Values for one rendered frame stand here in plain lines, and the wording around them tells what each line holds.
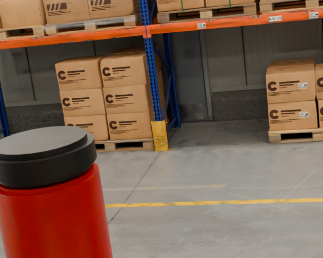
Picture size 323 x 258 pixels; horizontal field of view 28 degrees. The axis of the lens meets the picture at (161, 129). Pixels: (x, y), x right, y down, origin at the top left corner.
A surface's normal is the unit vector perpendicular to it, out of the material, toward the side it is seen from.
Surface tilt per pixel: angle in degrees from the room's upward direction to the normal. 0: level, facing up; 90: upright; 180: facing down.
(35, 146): 0
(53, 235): 90
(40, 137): 0
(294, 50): 90
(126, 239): 0
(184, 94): 90
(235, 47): 90
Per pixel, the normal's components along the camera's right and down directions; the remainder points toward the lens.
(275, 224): -0.12, -0.96
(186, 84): -0.22, 0.28
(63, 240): 0.41, 0.19
